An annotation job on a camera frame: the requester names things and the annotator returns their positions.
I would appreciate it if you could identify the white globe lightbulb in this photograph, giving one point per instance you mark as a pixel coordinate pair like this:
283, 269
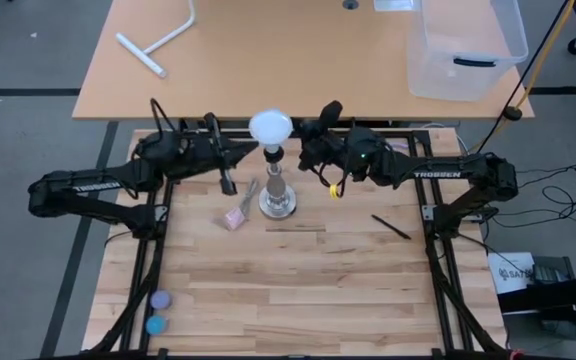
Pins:
270, 127

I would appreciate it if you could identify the white T-base tube lamp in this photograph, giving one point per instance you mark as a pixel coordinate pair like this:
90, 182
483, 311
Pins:
140, 55

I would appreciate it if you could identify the black aluminium table frame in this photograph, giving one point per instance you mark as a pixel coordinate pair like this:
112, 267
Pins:
434, 265

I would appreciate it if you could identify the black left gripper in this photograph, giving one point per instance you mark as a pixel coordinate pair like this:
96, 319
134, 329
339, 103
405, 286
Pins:
208, 152

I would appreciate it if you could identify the pink white marker pen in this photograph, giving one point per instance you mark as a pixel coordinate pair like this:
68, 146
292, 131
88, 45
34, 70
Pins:
401, 145

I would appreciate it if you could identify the round desk grommet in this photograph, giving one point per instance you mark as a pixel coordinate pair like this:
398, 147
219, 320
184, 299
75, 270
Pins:
350, 4

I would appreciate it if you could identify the white label strip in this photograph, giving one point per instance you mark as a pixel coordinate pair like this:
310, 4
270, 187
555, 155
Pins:
393, 4

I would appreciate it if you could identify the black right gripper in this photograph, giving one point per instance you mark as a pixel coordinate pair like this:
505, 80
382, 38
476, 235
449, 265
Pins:
330, 147

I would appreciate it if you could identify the purple round cap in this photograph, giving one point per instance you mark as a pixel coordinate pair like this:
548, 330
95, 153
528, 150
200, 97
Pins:
160, 300

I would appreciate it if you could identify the light wooden desk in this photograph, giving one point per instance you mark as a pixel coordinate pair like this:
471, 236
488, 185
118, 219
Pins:
268, 60

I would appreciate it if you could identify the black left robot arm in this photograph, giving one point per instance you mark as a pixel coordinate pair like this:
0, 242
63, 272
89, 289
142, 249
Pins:
93, 186

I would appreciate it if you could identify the clear plastic storage bin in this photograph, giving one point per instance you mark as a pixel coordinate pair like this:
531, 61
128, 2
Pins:
468, 30

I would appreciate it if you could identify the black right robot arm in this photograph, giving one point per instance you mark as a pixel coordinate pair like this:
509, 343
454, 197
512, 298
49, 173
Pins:
435, 174

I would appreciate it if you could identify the blue round cap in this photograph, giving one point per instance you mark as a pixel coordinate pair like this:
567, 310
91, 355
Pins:
156, 325

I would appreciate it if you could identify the black pen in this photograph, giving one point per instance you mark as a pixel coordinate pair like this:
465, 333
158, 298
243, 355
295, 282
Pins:
390, 226

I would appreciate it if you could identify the silver table lamp base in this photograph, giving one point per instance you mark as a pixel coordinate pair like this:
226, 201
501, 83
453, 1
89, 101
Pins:
278, 200

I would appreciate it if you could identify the white printed box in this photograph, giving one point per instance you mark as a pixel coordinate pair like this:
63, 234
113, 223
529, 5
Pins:
510, 270

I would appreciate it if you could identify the black metal beam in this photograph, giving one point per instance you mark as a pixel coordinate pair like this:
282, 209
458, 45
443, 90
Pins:
553, 300

